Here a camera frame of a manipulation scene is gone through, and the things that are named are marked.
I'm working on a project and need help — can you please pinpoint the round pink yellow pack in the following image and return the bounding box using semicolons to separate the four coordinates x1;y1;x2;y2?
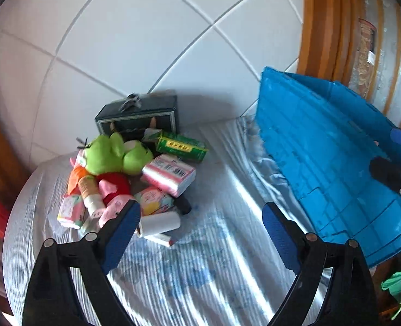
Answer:
134;186;174;216

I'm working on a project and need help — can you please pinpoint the small yogurt drink bottle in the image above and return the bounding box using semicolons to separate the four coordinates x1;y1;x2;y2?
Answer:
78;175;106;219

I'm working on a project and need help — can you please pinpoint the green bird plush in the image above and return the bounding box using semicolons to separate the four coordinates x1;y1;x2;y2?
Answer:
71;133;154;176

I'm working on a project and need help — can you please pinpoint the blue plastic storage crate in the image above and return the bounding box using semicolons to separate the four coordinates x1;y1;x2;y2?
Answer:
256;67;401;267

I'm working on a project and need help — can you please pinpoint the red dress pig plush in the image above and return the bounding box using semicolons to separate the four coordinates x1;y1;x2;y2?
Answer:
96;172;134;228

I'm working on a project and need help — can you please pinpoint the small white red box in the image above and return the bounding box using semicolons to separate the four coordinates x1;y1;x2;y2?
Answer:
144;233;174;247

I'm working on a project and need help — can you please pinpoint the striped white table cloth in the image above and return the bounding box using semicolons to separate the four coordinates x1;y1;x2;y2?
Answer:
2;115;315;325

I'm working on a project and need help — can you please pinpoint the green medicine box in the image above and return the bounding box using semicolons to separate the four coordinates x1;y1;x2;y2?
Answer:
142;128;209;162

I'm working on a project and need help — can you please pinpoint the orange dress pig plush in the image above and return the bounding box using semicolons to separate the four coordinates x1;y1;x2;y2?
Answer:
67;157;89;195

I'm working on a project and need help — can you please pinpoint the pink white tissue pack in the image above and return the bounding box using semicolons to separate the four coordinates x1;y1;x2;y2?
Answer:
142;154;196;198

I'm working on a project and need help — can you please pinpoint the black gift box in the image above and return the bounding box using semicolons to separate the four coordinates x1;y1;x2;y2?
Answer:
95;90;179;141

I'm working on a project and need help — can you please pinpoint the colourful Kotex pad pack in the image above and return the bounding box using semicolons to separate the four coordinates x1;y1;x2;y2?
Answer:
57;194;88;230

